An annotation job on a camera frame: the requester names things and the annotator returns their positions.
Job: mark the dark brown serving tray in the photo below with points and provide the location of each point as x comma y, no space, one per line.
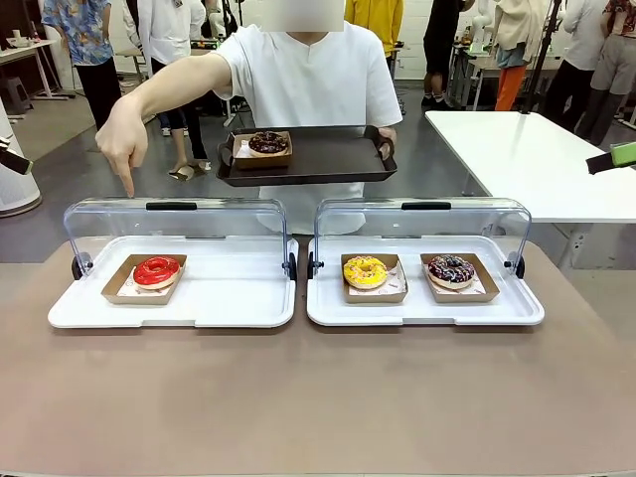
328,159

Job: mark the person's right forearm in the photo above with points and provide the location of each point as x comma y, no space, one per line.
174,82

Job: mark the red glazed donut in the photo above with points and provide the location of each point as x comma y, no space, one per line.
156,273

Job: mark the yellow sprinkled donut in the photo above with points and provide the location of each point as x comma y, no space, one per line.
365,271

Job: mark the person in white shirt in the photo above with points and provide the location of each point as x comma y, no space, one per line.
318,79

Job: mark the person's right hand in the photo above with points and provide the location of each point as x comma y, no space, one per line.
124,134

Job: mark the person's left hand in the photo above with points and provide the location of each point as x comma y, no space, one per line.
389,141

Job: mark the grey plastic stool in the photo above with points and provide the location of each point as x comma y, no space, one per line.
17,92

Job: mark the bystander in khaki shorts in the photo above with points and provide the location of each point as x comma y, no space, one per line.
613,64

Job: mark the white background desk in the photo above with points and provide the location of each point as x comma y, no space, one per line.
30,47

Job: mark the white side table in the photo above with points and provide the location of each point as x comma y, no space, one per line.
522,159

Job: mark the bystander white shirt dark trousers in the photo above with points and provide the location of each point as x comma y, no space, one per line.
576,45

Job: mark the black tripod pole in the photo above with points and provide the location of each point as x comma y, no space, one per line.
539,59

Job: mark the bystander with orange trousers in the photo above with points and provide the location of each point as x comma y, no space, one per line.
512,79

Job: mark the bystander in blue floral shirt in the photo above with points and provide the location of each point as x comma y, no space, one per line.
87,35

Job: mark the clear hinged display lid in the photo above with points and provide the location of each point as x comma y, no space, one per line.
223,218
472,223

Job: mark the white printed paper liner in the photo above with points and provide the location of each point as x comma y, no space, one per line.
242,149
126,290
395,287

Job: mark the bystander white shirt black trousers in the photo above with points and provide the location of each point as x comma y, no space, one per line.
171,30

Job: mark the bystander in black clothes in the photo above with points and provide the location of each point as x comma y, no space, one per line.
442,40

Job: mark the white display tray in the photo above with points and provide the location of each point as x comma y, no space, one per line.
223,298
412,310

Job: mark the bystander in yellow top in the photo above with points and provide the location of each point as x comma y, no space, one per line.
377,20

